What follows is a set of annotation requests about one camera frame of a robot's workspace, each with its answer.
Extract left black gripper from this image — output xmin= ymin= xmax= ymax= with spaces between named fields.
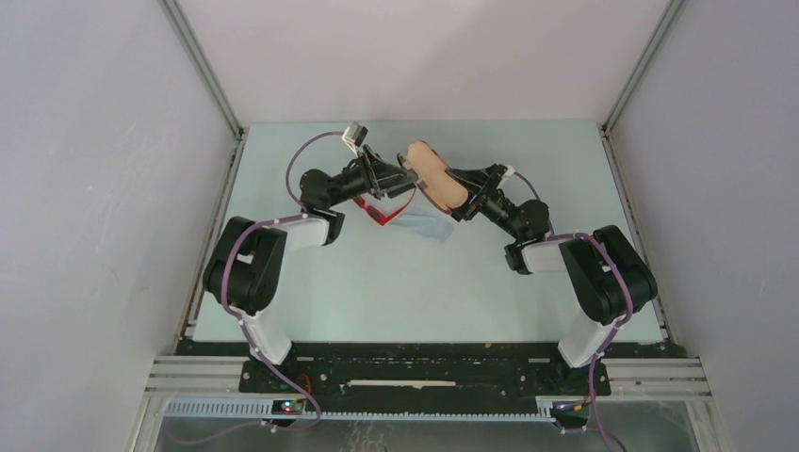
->
xmin=327 ymin=145 xmax=422 ymax=209

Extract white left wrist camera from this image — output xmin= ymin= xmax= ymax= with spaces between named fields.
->
xmin=341 ymin=121 xmax=368 ymax=156

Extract right aluminium frame post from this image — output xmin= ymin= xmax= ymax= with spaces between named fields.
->
xmin=600 ymin=0 xmax=689 ymax=137

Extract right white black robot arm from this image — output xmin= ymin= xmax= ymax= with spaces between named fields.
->
xmin=445 ymin=164 xmax=658 ymax=394

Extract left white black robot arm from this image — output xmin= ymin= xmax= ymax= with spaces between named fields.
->
xmin=203 ymin=145 xmax=418 ymax=393

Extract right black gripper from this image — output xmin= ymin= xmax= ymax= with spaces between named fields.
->
xmin=433 ymin=162 xmax=524 ymax=240

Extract left aluminium frame post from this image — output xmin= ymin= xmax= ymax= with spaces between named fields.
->
xmin=158 ymin=0 xmax=245 ymax=140

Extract light blue cleaning cloth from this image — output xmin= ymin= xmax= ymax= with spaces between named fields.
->
xmin=391 ymin=207 xmax=454 ymax=244

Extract red sunglasses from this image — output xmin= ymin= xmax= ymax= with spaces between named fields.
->
xmin=352 ymin=186 xmax=417 ymax=226

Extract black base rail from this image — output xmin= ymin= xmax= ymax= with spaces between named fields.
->
xmin=146 ymin=341 xmax=709 ymax=419

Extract white slotted cable duct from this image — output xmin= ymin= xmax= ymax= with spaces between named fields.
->
xmin=163 ymin=397 xmax=554 ymax=422

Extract brown plaid glasses case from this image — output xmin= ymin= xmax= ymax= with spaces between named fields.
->
xmin=397 ymin=140 xmax=468 ymax=214

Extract aluminium frame post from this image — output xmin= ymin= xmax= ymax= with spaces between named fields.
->
xmin=600 ymin=0 xmax=689 ymax=137
xmin=158 ymin=0 xmax=245 ymax=140

